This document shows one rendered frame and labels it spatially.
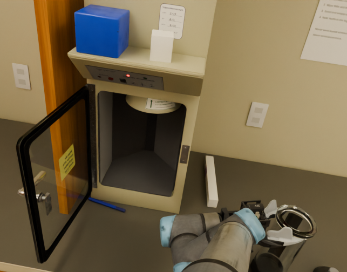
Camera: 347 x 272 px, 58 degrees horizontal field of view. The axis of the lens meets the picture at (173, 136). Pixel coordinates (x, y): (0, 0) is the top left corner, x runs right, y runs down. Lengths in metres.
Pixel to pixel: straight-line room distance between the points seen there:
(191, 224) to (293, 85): 0.77
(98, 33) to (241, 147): 0.92
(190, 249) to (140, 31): 0.53
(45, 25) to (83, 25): 0.10
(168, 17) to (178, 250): 0.55
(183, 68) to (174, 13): 0.15
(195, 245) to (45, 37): 0.59
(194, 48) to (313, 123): 0.78
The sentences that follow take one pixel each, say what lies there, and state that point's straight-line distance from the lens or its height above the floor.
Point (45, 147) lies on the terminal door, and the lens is 0.78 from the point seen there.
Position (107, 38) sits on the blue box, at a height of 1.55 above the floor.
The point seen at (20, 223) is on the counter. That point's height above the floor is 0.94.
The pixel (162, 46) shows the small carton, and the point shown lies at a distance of 0.75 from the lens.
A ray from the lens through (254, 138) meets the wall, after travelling 1.45.
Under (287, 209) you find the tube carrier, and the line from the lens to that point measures 0.95.
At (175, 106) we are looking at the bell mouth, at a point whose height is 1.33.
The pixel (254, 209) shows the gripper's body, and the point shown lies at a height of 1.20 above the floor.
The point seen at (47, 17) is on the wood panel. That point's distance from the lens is 0.81.
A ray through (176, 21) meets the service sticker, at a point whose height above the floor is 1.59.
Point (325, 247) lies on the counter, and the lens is 1.24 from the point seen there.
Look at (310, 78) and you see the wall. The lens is 1.36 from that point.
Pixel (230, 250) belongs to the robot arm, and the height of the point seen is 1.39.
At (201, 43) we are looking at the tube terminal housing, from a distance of 0.82.
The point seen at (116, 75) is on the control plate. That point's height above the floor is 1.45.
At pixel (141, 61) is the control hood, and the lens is 0.75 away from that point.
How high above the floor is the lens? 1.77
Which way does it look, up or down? 33 degrees down
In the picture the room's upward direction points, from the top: 8 degrees clockwise
